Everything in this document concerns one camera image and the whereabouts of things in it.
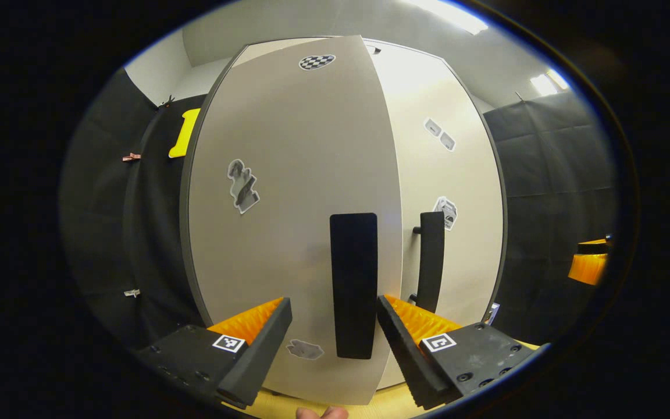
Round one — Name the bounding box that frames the small ceiling light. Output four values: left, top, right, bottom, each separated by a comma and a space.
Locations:
529, 68, 570, 97

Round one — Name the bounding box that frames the black door handle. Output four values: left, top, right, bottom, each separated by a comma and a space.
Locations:
411, 211, 447, 314
329, 212, 379, 360

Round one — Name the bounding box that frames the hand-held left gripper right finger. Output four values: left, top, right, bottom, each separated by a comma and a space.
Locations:
376, 294, 539, 411

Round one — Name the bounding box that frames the white cabinet door checkered sticker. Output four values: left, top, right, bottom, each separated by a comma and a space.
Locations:
179, 34, 404, 407

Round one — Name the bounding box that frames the black backdrop cloth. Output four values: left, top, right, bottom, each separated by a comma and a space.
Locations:
482, 89, 619, 345
60, 66, 209, 351

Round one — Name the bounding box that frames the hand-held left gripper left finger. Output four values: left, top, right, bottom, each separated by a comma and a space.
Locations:
131, 296, 294, 410

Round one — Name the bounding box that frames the white cabinet door box sticker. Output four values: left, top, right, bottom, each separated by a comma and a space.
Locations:
363, 39, 509, 391

